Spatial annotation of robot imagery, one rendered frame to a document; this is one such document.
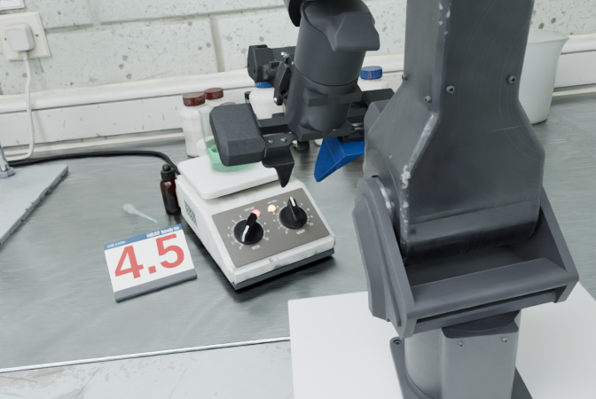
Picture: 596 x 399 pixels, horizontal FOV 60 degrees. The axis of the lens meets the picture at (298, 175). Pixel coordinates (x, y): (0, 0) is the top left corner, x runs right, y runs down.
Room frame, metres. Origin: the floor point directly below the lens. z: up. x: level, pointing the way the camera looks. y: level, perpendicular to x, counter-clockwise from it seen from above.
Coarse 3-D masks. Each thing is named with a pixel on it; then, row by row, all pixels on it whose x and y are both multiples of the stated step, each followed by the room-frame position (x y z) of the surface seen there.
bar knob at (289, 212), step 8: (288, 200) 0.53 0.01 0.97; (288, 208) 0.53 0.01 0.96; (296, 208) 0.52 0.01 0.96; (280, 216) 0.53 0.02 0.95; (288, 216) 0.53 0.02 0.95; (296, 216) 0.51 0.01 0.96; (304, 216) 0.53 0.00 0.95; (288, 224) 0.52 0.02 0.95; (296, 224) 0.51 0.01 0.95; (304, 224) 0.52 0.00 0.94
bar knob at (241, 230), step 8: (248, 216) 0.51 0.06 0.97; (256, 216) 0.51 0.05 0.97; (240, 224) 0.51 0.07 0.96; (248, 224) 0.50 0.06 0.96; (256, 224) 0.51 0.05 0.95; (240, 232) 0.50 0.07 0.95; (248, 232) 0.49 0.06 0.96; (256, 232) 0.50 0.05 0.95; (240, 240) 0.49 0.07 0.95; (248, 240) 0.49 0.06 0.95; (256, 240) 0.49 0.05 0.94
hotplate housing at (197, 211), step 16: (192, 192) 0.58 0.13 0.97; (240, 192) 0.57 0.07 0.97; (256, 192) 0.56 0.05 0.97; (272, 192) 0.56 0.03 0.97; (192, 208) 0.57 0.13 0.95; (208, 208) 0.53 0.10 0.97; (224, 208) 0.53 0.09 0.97; (192, 224) 0.59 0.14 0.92; (208, 224) 0.52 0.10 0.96; (208, 240) 0.52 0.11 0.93; (320, 240) 0.51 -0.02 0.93; (224, 256) 0.48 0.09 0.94; (272, 256) 0.48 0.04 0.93; (288, 256) 0.49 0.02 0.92; (304, 256) 0.50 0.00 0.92; (320, 256) 0.51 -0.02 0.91; (224, 272) 0.48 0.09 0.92; (240, 272) 0.47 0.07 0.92; (256, 272) 0.47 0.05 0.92; (272, 272) 0.48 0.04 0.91
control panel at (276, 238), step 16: (288, 192) 0.56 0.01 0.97; (304, 192) 0.56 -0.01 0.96; (240, 208) 0.53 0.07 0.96; (256, 208) 0.54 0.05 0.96; (304, 208) 0.54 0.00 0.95; (224, 224) 0.51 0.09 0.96; (272, 224) 0.52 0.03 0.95; (320, 224) 0.53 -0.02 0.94; (224, 240) 0.49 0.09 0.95; (272, 240) 0.50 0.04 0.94; (288, 240) 0.50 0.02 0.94; (304, 240) 0.50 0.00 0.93; (240, 256) 0.48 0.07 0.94; (256, 256) 0.48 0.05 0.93
